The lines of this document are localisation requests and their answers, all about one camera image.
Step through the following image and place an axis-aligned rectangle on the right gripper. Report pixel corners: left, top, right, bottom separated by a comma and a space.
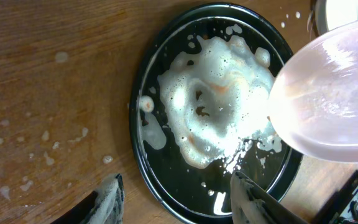
311, 170, 358, 224

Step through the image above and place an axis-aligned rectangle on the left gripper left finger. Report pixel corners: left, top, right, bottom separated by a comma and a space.
53, 174, 125, 224

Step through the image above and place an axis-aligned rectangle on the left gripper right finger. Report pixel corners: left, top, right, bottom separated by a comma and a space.
230, 171, 305, 224

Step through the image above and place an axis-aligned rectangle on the pink-white plate front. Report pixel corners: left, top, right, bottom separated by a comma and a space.
268, 21, 358, 162

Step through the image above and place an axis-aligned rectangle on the white plate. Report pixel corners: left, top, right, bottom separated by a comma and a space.
314, 0, 358, 35

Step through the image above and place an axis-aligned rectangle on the round black tray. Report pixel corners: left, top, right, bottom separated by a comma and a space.
129, 2, 293, 223

